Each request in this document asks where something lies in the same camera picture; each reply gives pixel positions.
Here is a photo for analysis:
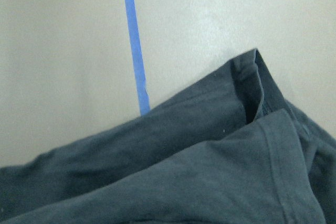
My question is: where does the black graphic t-shirt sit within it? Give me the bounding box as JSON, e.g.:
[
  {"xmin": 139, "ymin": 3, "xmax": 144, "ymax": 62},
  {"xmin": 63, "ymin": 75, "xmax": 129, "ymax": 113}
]
[{"xmin": 1, "ymin": 49, "xmax": 335, "ymax": 223}]

